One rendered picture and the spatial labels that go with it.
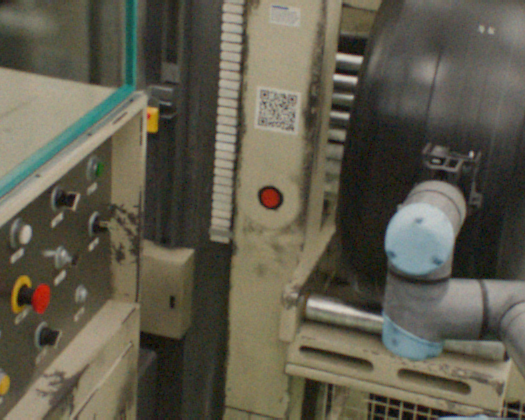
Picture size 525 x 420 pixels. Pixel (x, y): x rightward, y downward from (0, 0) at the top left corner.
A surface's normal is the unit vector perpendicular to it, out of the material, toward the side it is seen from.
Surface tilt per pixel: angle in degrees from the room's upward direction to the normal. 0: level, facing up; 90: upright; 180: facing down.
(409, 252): 84
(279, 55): 90
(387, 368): 90
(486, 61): 43
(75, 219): 90
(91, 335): 0
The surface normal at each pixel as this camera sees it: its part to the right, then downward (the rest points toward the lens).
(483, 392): -0.29, 0.39
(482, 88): -0.18, -0.25
